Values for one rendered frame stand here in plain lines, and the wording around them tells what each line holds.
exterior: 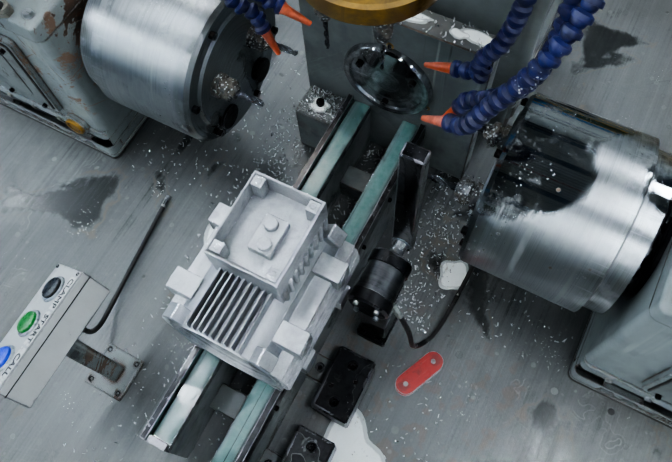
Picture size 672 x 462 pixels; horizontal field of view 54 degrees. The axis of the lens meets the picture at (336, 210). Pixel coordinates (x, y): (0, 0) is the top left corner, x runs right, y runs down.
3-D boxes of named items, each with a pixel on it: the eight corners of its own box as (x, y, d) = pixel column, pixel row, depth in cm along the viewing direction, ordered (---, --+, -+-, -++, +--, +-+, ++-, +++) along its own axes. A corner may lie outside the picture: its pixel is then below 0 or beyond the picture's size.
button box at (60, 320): (86, 279, 92) (56, 259, 89) (112, 290, 87) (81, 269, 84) (7, 392, 86) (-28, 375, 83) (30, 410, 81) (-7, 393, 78)
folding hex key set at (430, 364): (403, 400, 103) (404, 398, 101) (390, 384, 104) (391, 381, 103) (446, 365, 105) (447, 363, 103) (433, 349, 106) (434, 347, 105)
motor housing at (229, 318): (252, 226, 103) (229, 168, 86) (361, 279, 99) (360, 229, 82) (182, 339, 96) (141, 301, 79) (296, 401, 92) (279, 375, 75)
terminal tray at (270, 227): (261, 194, 89) (252, 168, 82) (331, 227, 86) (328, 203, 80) (213, 270, 84) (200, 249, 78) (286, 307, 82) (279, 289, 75)
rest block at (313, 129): (315, 117, 125) (310, 80, 114) (348, 132, 124) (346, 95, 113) (300, 142, 123) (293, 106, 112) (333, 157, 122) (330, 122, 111)
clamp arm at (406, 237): (398, 228, 94) (408, 135, 71) (418, 237, 93) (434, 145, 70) (388, 249, 93) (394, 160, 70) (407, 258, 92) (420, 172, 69)
